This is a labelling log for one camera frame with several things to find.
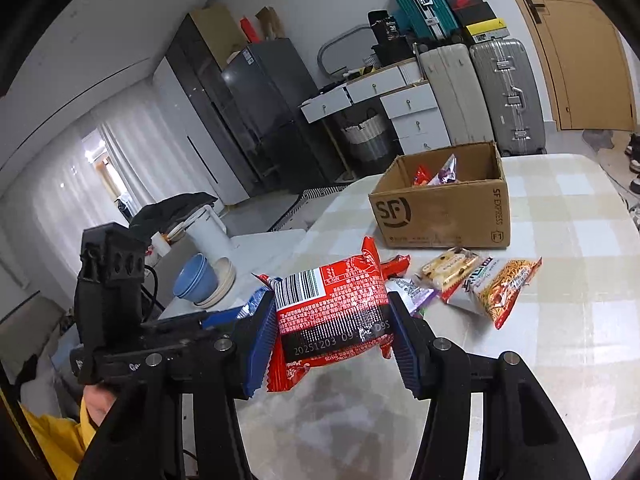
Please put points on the teal suitcase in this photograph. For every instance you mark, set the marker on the teal suitcase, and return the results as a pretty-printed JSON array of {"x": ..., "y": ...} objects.
[{"x": 417, "y": 2}]

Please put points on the large flat cardboard carton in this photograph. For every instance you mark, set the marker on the large flat cardboard carton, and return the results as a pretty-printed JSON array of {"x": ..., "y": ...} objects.
[{"x": 217, "y": 30}]

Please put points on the white kettle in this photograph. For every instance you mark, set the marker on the white kettle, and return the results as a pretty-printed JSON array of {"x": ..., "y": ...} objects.
[{"x": 210, "y": 235}]

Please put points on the black labelled box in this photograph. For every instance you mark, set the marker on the black labelled box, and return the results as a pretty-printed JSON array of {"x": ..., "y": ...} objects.
[{"x": 385, "y": 26}]

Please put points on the blue bowl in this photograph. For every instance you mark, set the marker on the blue bowl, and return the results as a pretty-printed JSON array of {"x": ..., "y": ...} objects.
[{"x": 192, "y": 280}]

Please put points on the white desk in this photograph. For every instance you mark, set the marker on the white desk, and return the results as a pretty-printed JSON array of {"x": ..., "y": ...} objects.
[{"x": 372, "y": 85}]

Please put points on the silver white snack packet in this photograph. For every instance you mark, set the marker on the silver white snack packet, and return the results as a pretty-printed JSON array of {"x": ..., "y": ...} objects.
[{"x": 472, "y": 285}]

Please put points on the black white patterned rug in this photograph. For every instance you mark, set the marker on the black white patterned rug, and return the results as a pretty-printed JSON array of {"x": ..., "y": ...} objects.
[{"x": 310, "y": 205}]

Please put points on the small cardboard carton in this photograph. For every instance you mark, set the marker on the small cardboard carton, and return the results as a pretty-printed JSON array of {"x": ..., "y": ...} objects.
[{"x": 270, "y": 22}]

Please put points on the white side table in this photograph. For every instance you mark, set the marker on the white side table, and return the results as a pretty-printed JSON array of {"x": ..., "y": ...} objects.
[{"x": 270, "y": 250}]

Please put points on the white curtain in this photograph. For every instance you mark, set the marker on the white curtain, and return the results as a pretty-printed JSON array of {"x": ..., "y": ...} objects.
[{"x": 55, "y": 210}]

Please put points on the woven laundry basket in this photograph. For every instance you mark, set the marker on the woven laundry basket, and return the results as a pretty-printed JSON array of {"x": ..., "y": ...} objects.
[{"x": 367, "y": 137}]

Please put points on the orange noodle snack packet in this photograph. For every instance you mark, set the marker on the orange noodle snack packet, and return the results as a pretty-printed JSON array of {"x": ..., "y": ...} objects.
[{"x": 507, "y": 290}]

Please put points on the wooden door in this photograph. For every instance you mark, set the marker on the wooden door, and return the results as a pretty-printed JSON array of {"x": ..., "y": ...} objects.
[{"x": 580, "y": 60}]

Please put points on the grey floor mat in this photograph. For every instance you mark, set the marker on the grey floor mat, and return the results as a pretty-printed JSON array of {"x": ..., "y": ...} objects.
[{"x": 598, "y": 140}]

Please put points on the beige suitcase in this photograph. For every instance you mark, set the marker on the beige suitcase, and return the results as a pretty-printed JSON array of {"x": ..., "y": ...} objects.
[{"x": 452, "y": 95}]

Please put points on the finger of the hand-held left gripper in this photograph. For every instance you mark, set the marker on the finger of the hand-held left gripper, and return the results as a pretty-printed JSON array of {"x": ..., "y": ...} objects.
[{"x": 225, "y": 316}]

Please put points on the red snack packet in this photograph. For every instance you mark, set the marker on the red snack packet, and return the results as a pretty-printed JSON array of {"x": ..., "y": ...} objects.
[
  {"x": 421, "y": 175},
  {"x": 395, "y": 266},
  {"x": 330, "y": 315}
]

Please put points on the dark glass cabinet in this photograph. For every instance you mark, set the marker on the dark glass cabinet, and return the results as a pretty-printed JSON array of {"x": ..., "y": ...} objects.
[{"x": 200, "y": 95}]

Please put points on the black red shoe box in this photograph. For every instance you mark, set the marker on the black red shoe box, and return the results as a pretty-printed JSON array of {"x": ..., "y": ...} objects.
[{"x": 467, "y": 0}]

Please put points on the purple silver snack packet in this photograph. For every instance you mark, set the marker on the purple silver snack packet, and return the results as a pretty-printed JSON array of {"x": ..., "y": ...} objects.
[{"x": 412, "y": 295}]

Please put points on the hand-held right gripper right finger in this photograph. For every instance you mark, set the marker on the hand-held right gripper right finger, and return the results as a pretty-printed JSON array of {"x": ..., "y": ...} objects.
[{"x": 406, "y": 355}]

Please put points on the grey metal frame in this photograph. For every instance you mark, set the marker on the grey metal frame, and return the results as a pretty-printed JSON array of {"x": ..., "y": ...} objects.
[{"x": 330, "y": 45}]

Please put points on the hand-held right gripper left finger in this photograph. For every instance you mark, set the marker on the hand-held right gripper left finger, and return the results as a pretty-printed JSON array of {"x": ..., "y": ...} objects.
[{"x": 260, "y": 345}]

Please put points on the white drawer cabinet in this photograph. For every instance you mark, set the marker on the white drawer cabinet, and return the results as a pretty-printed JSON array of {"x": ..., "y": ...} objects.
[{"x": 415, "y": 120}]

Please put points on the silver suitcase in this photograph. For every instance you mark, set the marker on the silver suitcase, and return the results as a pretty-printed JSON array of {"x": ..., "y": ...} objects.
[{"x": 510, "y": 95}]

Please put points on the pile of shoes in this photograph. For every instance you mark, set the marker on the pile of shoes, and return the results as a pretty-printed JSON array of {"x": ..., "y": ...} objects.
[{"x": 634, "y": 160}]

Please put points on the clear dotted cracker packet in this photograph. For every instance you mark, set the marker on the clear dotted cracker packet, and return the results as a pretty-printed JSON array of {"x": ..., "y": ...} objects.
[{"x": 447, "y": 267}]

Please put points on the grey refrigerator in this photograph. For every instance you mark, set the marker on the grey refrigerator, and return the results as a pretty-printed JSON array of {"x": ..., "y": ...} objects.
[{"x": 280, "y": 110}]

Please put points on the black cloth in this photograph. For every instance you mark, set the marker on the black cloth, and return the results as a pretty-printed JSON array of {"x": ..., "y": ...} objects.
[{"x": 170, "y": 212}]

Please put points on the brown cardboard box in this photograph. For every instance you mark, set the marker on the brown cardboard box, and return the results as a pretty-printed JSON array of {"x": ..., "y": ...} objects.
[{"x": 440, "y": 220}]

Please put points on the checked tablecloth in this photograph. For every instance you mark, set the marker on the checked tablecloth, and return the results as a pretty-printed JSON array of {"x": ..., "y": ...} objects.
[{"x": 550, "y": 310}]

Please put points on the white plates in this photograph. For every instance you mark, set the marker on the white plates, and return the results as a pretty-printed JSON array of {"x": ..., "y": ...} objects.
[{"x": 225, "y": 280}]

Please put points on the white tall cabinet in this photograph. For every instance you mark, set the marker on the white tall cabinet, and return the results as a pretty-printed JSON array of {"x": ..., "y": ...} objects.
[{"x": 195, "y": 140}]

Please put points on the person's left hand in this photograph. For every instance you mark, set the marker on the person's left hand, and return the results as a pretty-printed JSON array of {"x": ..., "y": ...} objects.
[{"x": 97, "y": 405}]

